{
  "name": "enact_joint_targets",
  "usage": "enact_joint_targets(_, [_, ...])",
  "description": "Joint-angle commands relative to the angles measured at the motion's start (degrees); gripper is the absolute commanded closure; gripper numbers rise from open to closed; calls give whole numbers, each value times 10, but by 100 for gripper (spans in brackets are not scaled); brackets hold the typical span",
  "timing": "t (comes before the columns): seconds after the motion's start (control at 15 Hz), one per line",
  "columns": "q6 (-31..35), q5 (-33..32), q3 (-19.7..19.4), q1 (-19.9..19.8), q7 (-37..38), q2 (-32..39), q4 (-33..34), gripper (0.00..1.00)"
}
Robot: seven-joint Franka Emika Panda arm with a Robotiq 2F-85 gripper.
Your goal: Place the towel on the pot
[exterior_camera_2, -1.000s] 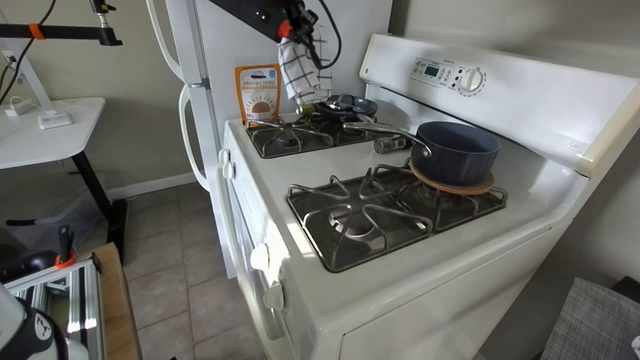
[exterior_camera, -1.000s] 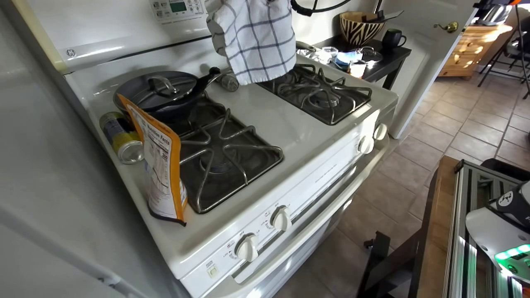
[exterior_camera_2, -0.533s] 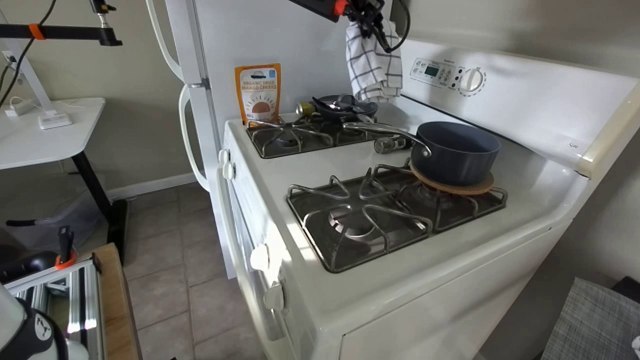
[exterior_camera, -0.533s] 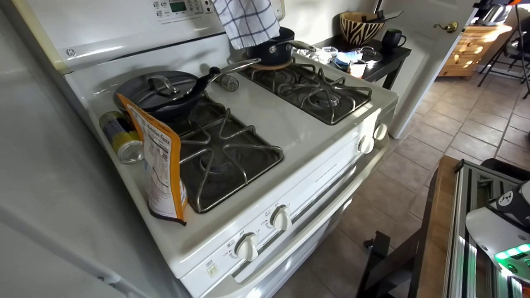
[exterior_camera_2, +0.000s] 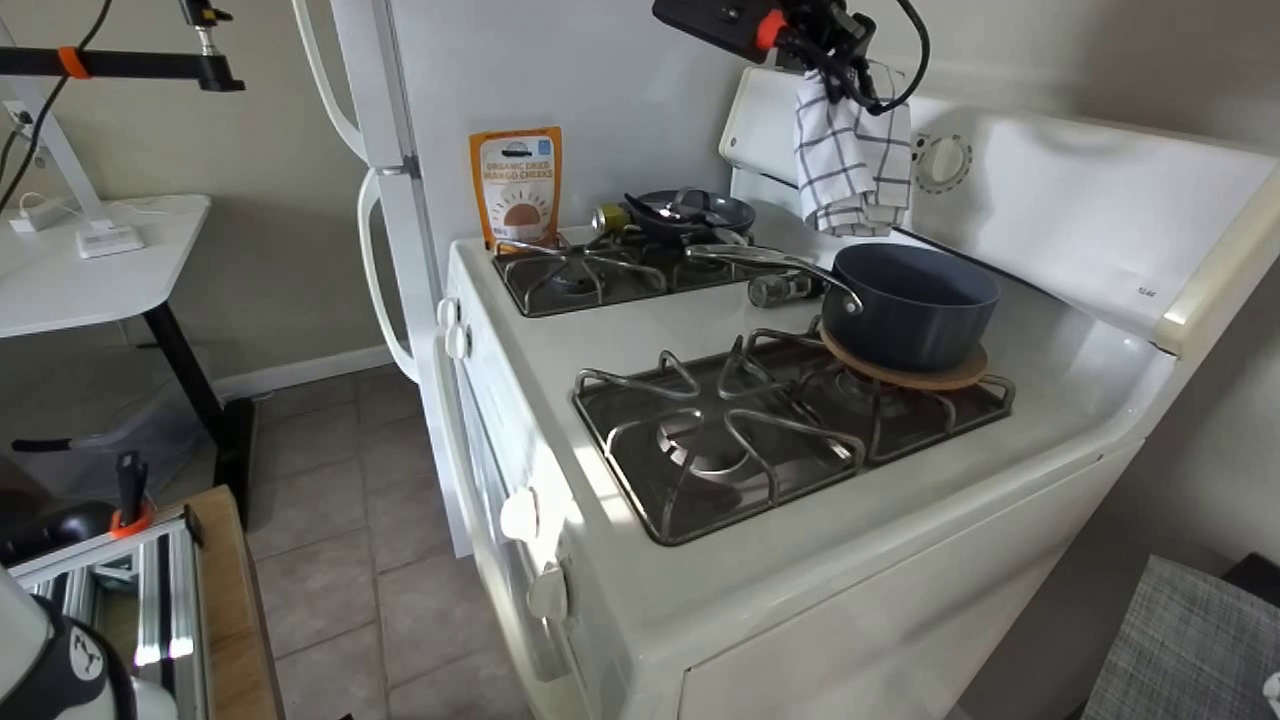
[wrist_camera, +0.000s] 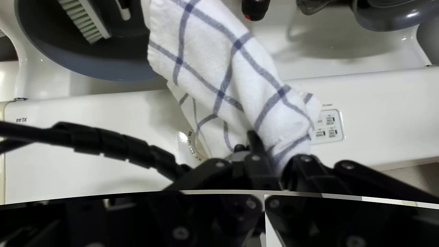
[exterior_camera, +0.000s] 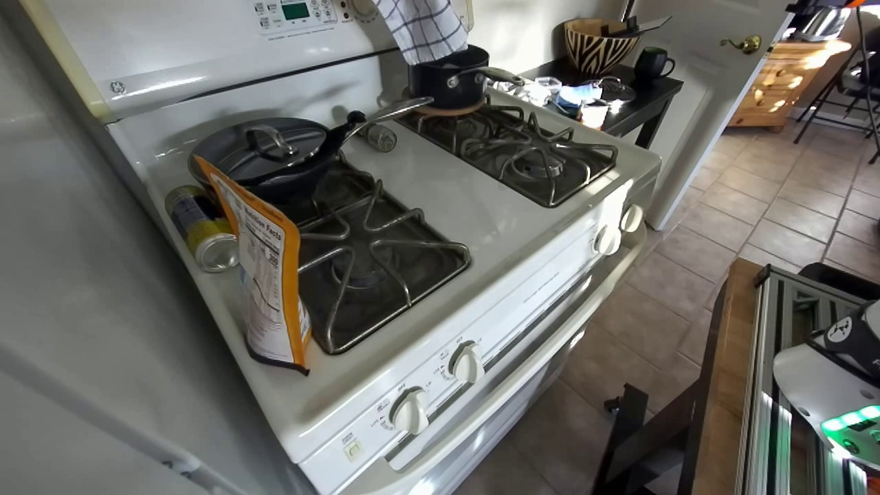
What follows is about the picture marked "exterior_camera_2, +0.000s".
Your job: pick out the white power adapter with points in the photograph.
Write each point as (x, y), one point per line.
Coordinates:
(40, 215)

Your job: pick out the stove timer knob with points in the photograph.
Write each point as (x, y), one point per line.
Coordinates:
(942, 162)

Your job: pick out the black spoon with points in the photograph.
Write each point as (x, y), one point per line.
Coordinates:
(652, 210)

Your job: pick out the wall socket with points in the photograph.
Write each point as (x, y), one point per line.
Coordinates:
(18, 113)

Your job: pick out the dark blue pot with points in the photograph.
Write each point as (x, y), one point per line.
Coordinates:
(915, 310)

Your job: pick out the stove burner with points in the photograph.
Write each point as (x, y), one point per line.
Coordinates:
(705, 262)
(705, 450)
(900, 405)
(575, 280)

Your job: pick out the white refrigerator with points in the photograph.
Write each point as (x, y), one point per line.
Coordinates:
(600, 90)

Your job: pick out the orange snack pouch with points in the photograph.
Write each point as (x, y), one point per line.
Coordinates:
(516, 190)

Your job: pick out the dark frying pan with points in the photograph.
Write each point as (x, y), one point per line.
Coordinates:
(720, 215)

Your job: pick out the grey woven chair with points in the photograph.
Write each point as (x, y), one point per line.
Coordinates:
(1190, 650)

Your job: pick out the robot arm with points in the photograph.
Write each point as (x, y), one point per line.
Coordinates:
(30, 660)

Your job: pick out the white gas stove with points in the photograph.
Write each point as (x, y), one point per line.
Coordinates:
(800, 600)

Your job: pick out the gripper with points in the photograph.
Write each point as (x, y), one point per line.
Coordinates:
(830, 22)

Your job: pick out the white table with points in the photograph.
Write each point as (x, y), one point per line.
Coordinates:
(90, 270)

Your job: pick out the white stand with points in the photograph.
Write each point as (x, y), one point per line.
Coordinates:
(105, 240)

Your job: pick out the white checked towel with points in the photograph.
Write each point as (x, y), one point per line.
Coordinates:
(850, 170)

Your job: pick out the black orange clamp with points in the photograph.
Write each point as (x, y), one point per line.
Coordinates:
(130, 495)

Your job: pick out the metal spoon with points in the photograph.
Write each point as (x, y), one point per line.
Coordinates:
(700, 212)

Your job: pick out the steel shaker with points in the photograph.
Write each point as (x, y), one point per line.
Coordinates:
(780, 290)

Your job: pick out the round cork trivet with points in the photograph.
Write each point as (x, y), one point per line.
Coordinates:
(940, 379)

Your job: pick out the small metal can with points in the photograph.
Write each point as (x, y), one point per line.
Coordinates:
(610, 220)

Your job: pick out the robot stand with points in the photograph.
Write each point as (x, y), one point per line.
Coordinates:
(225, 620)

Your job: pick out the clear storage bin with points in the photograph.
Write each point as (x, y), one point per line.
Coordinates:
(130, 440)

